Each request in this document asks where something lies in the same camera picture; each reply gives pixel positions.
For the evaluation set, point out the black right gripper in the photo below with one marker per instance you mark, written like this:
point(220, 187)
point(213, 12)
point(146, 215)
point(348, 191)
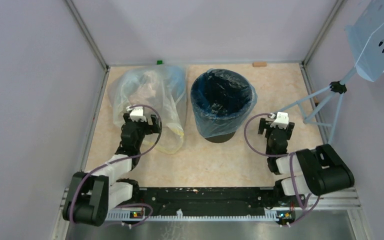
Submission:
point(289, 130)

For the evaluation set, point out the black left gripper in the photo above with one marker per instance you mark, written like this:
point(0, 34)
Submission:
point(150, 128)

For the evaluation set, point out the large translucent yellowish trash bag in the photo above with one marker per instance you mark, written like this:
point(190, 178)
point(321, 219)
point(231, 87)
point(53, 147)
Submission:
point(162, 87)

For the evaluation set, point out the black ribbed trash bin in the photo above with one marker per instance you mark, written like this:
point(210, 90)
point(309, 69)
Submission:
point(220, 137)

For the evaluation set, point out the blue plastic trash bag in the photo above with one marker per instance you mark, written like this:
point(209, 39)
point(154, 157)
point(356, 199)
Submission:
point(222, 102)

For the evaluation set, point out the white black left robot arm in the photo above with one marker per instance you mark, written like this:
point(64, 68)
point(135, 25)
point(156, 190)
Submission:
point(91, 194)

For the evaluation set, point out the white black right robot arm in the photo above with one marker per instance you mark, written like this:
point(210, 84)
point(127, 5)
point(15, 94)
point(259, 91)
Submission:
point(317, 171)

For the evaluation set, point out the small tan wooden block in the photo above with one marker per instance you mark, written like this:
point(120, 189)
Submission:
point(259, 64)

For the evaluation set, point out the light blue tripod stand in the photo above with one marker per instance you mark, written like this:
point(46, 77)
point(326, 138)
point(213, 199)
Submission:
point(334, 88)

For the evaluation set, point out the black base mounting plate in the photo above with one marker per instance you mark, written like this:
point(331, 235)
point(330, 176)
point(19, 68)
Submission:
point(212, 201)

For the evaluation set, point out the perforated light blue metal panel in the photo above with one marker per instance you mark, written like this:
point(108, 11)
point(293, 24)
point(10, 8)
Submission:
point(366, 41)

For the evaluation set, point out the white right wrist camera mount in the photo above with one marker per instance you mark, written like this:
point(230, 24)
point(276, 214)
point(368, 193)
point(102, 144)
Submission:
point(279, 120)

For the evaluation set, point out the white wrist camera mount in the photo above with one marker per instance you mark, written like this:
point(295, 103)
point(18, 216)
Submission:
point(279, 120)
point(136, 113)

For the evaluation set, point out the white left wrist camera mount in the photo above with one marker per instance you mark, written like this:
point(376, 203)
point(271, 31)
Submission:
point(136, 113)

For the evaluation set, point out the white toothed cable rail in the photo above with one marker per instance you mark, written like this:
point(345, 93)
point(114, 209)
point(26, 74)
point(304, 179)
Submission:
point(122, 215)

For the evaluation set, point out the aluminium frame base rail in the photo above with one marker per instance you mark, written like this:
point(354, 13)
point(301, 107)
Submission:
point(337, 216)

